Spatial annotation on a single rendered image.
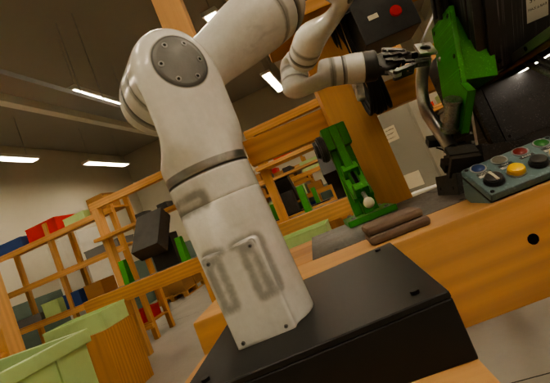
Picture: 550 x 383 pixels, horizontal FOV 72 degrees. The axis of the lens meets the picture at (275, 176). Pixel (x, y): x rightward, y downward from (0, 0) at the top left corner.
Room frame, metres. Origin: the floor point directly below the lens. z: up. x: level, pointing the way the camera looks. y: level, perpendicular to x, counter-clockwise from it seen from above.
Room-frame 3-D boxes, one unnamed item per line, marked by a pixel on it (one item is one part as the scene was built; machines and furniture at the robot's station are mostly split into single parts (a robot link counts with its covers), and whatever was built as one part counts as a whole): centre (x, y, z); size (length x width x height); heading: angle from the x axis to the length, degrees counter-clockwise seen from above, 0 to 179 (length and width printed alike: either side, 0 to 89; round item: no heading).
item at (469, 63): (0.84, -0.49, 1.17); 0.13 x 0.12 x 0.20; 86
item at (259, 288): (0.41, 0.06, 0.99); 0.09 x 0.09 x 0.17; 81
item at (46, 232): (5.94, 3.54, 1.13); 2.48 x 0.54 x 2.27; 78
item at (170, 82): (0.41, 0.07, 1.15); 0.09 x 0.09 x 0.17; 36
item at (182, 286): (9.62, 3.23, 0.22); 1.20 x 0.81 x 0.44; 171
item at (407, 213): (0.64, -0.15, 0.91); 0.10 x 0.08 x 0.03; 84
